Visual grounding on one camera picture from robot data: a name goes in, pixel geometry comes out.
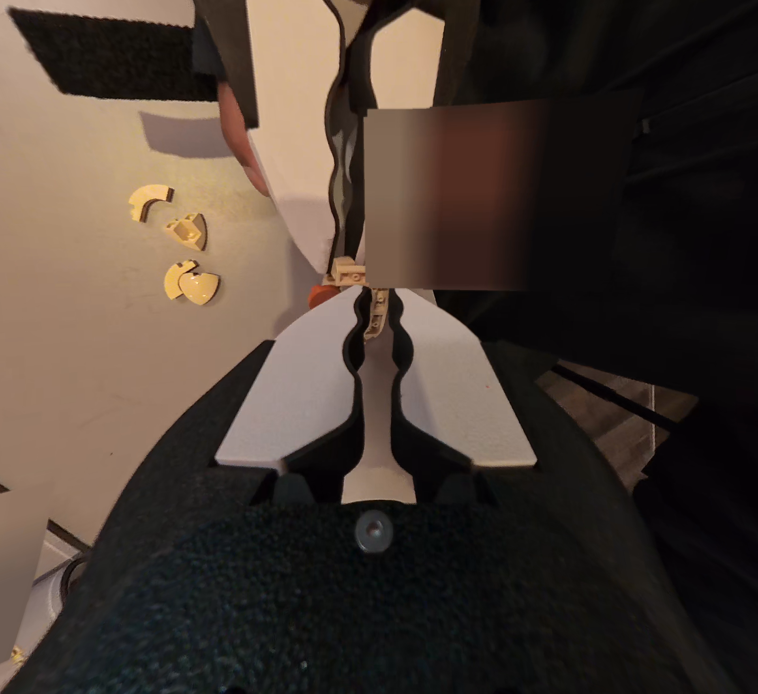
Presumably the large tan arch brick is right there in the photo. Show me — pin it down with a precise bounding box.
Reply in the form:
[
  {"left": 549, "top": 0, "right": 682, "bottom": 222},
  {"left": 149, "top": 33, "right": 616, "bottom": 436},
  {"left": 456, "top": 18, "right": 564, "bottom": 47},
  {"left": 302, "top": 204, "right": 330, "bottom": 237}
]
[{"left": 364, "top": 290, "right": 392, "bottom": 343}]

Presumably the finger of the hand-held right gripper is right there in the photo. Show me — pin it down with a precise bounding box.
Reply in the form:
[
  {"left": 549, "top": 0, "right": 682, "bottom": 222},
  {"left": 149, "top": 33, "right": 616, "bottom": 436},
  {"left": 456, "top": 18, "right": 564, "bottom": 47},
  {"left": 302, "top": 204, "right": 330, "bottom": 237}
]
[
  {"left": 356, "top": 6, "right": 446, "bottom": 115},
  {"left": 241, "top": 0, "right": 351, "bottom": 276}
]

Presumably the grey instruction booklet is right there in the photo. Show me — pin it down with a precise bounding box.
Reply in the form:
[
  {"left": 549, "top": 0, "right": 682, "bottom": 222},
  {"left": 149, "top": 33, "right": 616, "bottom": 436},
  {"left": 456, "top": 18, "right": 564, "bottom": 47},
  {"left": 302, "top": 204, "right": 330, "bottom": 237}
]
[{"left": 0, "top": 481, "right": 93, "bottom": 665}]

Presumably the tan quarter-round brick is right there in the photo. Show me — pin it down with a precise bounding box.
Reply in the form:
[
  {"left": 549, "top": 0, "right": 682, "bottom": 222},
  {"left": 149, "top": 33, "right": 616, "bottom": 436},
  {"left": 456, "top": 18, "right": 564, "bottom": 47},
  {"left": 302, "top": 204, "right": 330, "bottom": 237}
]
[{"left": 164, "top": 213, "right": 209, "bottom": 252}]

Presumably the person's black jacket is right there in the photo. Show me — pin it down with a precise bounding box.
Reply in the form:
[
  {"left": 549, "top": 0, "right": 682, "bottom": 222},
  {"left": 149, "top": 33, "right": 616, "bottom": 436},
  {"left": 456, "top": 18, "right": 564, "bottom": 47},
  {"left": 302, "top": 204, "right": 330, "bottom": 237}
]
[{"left": 456, "top": 0, "right": 758, "bottom": 694}]

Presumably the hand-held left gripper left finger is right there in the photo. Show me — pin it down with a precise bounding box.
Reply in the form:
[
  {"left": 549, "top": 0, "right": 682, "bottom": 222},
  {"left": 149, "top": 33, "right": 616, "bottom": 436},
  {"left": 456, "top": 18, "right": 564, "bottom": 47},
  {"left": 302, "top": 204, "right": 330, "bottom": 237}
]
[{"left": 215, "top": 288, "right": 367, "bottom": 473}]

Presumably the tan curved brick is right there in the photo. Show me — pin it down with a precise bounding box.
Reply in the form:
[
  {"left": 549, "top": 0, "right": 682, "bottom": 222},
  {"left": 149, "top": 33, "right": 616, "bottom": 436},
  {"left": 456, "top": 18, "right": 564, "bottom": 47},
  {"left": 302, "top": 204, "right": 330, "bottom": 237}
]
[
  {"left": 128, "top": 184, "right": 176, "bottom": 224},
  {"left": 163, "top": 260, "right": 222, "bottom": 307}
]

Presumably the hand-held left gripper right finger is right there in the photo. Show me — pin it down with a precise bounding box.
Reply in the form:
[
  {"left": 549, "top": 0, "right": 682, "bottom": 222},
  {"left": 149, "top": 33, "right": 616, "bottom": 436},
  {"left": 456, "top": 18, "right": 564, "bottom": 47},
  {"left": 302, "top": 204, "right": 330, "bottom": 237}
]
[{"left": 389, "top": 288, "right": 538, "bottom": 472}]

